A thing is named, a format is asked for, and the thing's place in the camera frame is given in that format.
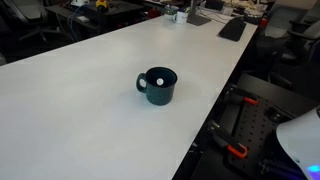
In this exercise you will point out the black orange clamp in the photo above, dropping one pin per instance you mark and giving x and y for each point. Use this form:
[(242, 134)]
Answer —
[(245, 95), (233, 146)]

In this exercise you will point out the black device on table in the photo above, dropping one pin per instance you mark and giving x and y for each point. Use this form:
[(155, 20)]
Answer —
[(233, 30)]

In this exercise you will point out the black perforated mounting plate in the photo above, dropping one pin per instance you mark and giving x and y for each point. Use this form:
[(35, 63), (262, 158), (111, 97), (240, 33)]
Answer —
[(255, 129)]

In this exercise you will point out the marker with white cap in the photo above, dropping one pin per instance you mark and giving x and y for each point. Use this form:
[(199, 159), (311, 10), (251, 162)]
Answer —
[(160, 81)]

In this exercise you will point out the office chair top left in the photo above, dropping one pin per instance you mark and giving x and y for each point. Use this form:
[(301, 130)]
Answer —
[(31, 13)]

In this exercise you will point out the white mug on table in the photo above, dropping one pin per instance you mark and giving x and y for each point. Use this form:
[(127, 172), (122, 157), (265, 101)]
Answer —
[(180, 17)]

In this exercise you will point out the grey office chair right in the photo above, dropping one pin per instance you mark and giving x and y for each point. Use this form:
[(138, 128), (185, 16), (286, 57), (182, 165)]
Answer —
[(285, 33)]

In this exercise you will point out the upper black orange clamp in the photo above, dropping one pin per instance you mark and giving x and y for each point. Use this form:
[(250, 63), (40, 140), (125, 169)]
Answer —
[(245, 95)]

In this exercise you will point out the lower black orange clamp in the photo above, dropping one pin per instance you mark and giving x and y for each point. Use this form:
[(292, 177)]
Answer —
[(233, 146)]

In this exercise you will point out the dark green speckled mug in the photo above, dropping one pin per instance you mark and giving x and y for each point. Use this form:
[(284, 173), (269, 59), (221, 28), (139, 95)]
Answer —
[(157, 94)]

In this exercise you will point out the dark background desk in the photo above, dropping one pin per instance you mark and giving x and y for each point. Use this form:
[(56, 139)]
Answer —
[(96, 17)]

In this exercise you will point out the grey monitor stand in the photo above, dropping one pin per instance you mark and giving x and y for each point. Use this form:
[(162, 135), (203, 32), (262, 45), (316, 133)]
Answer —
[(193, 18)]

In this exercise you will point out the yellow black tool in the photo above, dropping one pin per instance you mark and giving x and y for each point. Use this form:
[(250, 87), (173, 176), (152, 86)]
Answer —
[(101, 4)]

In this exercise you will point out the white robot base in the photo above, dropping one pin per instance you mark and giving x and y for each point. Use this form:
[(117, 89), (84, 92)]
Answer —
[(300, 139)]

